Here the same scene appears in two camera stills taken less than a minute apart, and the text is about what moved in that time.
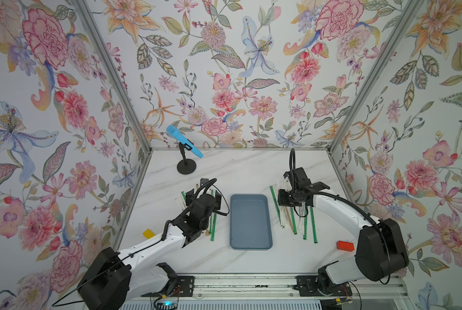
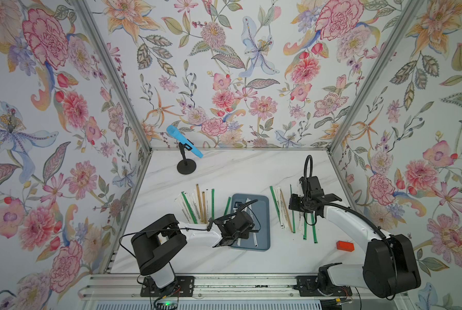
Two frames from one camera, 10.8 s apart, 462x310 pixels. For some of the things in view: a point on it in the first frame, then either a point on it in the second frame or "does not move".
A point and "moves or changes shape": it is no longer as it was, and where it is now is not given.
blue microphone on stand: x=172 y=130 does not move
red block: x=345 y=246 does not move
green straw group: x=213 y=223 moves or changes shape
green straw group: x=314 y=230 does not move
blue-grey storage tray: x=250 y=222 does not move
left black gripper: x=215 y=206 -> x=246 y=232
